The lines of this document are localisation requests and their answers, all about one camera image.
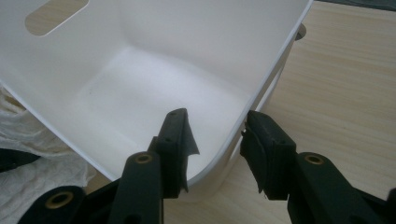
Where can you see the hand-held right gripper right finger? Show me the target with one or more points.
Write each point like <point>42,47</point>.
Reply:
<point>274,161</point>

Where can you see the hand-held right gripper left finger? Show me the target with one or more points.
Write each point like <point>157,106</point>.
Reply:
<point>172,155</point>

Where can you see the white plastic storage box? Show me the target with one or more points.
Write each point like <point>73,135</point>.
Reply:
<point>155,77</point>

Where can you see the white cloth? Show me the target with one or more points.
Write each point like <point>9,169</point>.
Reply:
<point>40,186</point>

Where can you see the round grey table grommet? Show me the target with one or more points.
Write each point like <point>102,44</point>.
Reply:
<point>301,31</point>

